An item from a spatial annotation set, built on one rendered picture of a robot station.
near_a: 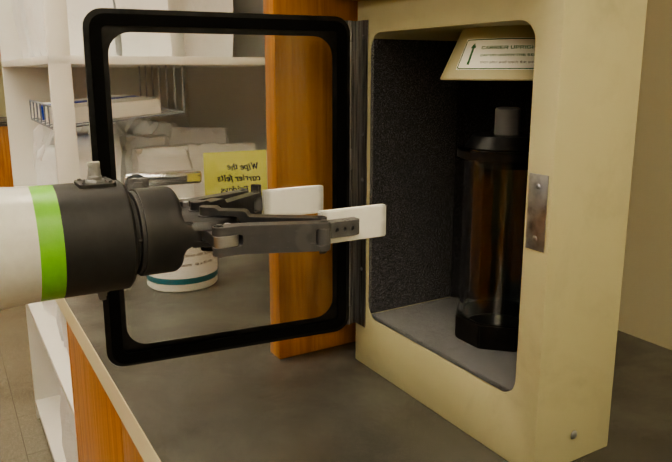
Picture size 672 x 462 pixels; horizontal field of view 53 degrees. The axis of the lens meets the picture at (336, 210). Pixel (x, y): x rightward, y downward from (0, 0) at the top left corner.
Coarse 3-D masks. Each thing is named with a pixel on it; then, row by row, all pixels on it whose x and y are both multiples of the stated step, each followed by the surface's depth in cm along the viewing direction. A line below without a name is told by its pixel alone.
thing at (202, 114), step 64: (128, 64) 71; (192, 64) 74; (256, 64) 77; (320, 64) 80; (128, 128) 73; (192, 128) 75; (256, 128) 78; (320, 128) 82; (192, 192) 77; (192, 256) 78; (256, 256) 81; (320, 256) 85; (128, 320) 76; (192, 320) 80; (256, 320) 83
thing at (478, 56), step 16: (464, 32) 72; (480, 32) 69; (496, 32) 67; (512, 32) 67; (528, 32) 66; (464, 48) 70; (480, 48) 68; (496, 48) 67; (512, 48) 66; (528, 48) 66; (448, 64) 73; (464, 64) 69; (480, 64) 68; (496, 64) 66; (512, 64) 66; (528, 64) 65; (480, 80) 67; (496, 80) 66; (512, 80) 66; (528, 80) 65
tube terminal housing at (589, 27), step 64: (384, 0) 77; (448, 0) 68; (512, 0) 60; (576, 0) 56; (640, 0) 60; (576, 64) 58; (640, 64) 62; (576, 128) 59; (576, 192) 60; (576, 256) 62; (576, 320) 64; (448, 384) 74; (576, 384) 65; (512, 448) 66; (576, 448) 67
